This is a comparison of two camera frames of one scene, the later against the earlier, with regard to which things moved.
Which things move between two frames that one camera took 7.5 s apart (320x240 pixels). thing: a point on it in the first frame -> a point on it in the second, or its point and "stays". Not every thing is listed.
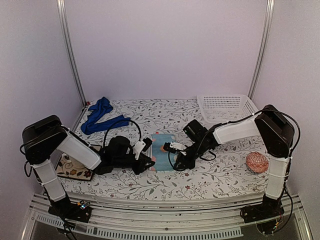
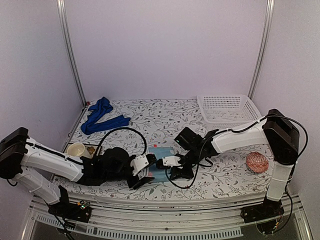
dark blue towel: [103, 106] stays
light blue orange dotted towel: [160, 155] -> [160, 175]
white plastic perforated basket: [222, 108] stays
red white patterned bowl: [257, 162] stays
